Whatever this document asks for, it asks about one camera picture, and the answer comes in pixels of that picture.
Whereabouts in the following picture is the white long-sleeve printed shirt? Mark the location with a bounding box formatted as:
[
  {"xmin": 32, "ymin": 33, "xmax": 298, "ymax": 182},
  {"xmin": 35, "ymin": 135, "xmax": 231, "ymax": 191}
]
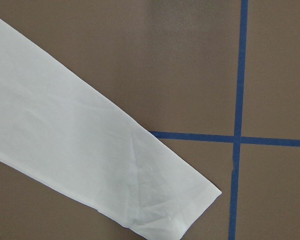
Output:
[{"xmin": 0, "ymin": 19, "xmax": 221, "ymax": 232}]

